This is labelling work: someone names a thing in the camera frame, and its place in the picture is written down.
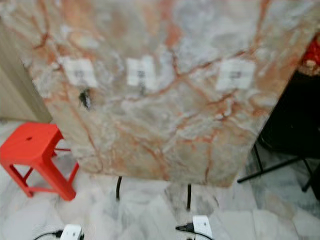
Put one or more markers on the taped adhesive metal hook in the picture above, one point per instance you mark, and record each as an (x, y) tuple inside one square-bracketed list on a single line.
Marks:
[(80, 72), (141, 72), (235, 74)]

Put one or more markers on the light wooden cabinet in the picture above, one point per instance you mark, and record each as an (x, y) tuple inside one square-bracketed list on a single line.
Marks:
[(20, 90)]

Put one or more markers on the red plastic stool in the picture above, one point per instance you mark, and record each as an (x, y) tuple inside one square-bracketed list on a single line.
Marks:
[(30, 145)]

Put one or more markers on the key bunch with dark tag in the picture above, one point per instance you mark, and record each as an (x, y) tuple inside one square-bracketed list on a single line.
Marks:
[(85, 99)]

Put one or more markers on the black metal table leg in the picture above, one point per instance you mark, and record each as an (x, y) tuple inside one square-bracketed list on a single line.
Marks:
[(189, 197), (118, 188)]

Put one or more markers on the red ornament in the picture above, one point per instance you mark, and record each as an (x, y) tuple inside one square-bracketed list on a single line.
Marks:
[(312, 55)]

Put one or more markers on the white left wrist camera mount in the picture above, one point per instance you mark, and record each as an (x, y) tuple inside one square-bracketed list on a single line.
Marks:
[(71, 233)]

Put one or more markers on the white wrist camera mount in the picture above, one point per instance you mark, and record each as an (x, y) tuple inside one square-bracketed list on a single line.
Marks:
[(71, 233), (202, 226)]

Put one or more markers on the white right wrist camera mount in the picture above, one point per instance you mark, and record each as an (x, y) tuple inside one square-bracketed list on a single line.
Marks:
[(202, 226)]

